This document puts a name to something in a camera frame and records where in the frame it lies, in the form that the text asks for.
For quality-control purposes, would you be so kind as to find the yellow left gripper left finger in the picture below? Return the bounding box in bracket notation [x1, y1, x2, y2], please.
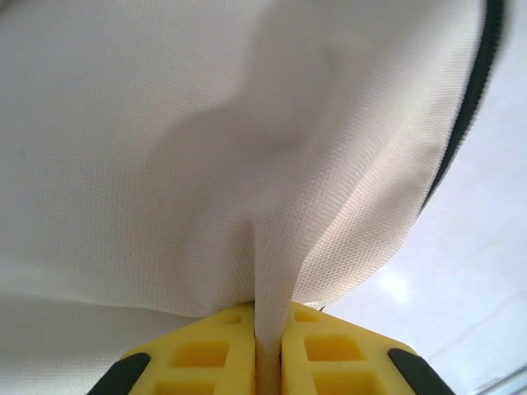
[88, 302, 259, 395]

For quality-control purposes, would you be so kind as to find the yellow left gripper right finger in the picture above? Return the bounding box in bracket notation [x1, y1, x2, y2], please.
[281, 302, 448, 395]

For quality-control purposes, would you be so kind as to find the cream canvas backpack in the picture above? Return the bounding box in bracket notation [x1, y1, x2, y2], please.
[0, 0, 514, 395]

